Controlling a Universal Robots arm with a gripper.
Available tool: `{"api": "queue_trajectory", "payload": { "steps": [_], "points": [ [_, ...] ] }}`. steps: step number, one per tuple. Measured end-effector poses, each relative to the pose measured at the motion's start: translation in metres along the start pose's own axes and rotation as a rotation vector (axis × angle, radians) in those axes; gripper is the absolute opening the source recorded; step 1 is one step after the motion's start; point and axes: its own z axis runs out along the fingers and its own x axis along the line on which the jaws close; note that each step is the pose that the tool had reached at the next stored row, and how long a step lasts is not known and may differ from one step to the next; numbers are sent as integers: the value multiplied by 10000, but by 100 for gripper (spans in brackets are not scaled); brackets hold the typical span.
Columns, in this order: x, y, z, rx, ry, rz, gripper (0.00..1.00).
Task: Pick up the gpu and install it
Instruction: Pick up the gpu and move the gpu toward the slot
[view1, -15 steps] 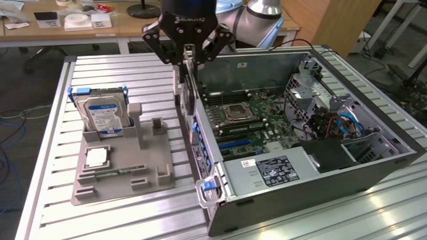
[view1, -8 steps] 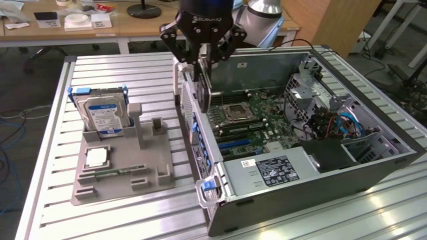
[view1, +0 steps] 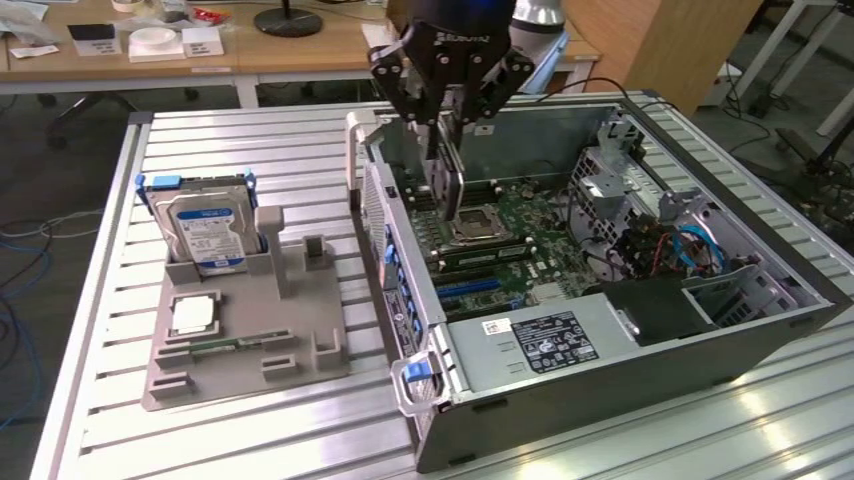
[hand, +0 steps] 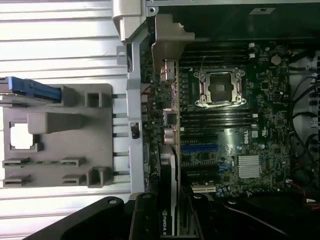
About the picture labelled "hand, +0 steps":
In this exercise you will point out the grey open PC case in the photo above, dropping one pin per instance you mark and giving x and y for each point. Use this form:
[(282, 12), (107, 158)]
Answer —
[(135, 100)]

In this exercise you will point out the silver coin cell battery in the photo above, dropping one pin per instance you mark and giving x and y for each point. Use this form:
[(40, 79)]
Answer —
[(276, 60)]

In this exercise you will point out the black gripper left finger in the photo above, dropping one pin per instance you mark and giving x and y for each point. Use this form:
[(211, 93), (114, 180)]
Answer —
[(75, 220)]

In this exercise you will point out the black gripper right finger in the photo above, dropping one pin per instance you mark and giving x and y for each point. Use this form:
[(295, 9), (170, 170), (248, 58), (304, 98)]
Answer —
[(250, 220)]

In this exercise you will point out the green RAM stick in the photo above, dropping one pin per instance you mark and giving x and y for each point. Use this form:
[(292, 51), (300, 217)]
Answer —
[(42, 163)]

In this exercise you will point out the silver CPU chip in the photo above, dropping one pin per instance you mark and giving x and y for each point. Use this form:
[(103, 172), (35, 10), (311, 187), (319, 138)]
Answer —
[(21, 136)]

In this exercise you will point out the metal CPU socket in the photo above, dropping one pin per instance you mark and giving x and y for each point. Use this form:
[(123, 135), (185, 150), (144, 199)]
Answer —
[(220, 87)]

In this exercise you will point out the white inner case sticker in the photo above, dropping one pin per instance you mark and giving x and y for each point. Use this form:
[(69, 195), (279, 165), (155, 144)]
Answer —
[(262, 10)]

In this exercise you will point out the blue expansion slot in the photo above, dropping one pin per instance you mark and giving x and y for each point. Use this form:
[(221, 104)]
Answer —
[(200, 148)]

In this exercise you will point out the hard disk in blue carrier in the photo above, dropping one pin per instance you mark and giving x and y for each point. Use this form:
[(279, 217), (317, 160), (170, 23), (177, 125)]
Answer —
[(37, 87)]

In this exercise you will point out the black side panel latch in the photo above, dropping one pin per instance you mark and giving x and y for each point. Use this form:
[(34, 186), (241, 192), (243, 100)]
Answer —
[(135, 130)]

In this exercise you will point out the green Dell motherboard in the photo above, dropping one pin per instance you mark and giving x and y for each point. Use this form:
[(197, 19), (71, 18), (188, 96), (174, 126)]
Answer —
[(250, 130)]

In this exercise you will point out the white expansion slot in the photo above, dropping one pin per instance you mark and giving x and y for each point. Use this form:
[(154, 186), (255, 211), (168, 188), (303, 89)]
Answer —
[(203, 188)]

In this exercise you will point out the silver finned chipset heatsink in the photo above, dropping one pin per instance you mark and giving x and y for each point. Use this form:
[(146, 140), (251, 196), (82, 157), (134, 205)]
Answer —
[(249, 166)]

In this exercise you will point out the black long expansion slot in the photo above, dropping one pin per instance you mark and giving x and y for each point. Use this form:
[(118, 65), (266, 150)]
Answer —
[(200, 138)]

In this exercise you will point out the grey plastic parts rack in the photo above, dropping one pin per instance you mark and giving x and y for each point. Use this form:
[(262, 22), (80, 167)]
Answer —
[(62, 140)]

